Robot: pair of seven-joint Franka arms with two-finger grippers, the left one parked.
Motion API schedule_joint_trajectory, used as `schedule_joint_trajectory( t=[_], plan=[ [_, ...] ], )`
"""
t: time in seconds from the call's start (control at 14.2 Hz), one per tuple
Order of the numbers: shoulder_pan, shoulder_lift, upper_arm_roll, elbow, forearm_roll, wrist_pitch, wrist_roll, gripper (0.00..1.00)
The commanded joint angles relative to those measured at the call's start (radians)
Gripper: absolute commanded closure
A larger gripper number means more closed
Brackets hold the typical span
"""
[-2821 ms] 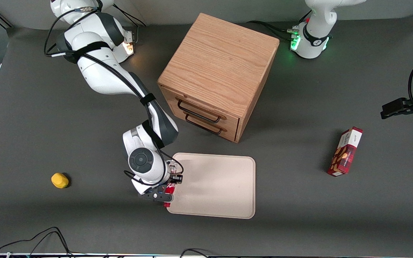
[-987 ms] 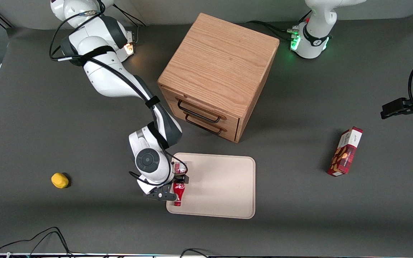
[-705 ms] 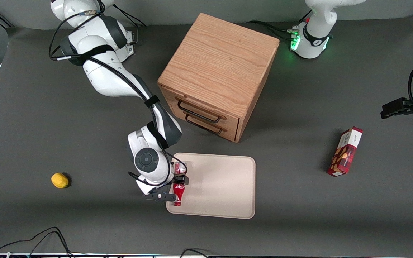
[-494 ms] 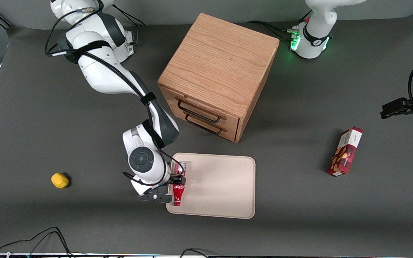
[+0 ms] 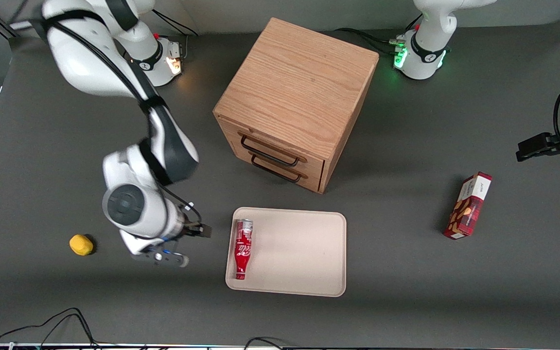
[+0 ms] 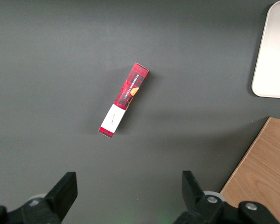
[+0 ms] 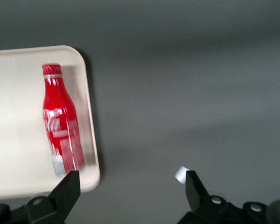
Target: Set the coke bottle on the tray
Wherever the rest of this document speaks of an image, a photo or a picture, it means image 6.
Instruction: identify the red plaid shortbread box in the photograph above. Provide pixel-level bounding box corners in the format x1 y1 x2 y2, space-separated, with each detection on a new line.
98 62 151 139

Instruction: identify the wooden drawer cabinet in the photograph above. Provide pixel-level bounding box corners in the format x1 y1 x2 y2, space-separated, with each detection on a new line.
220 116 280 224

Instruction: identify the beige plastic tray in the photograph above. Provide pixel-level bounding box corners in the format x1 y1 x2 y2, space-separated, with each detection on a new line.
251 0 280 99

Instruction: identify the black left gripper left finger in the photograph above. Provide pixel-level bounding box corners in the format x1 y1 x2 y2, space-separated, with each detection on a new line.
0 171 78 224

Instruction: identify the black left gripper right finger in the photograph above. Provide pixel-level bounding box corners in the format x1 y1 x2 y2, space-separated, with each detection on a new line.
174 170 279 224

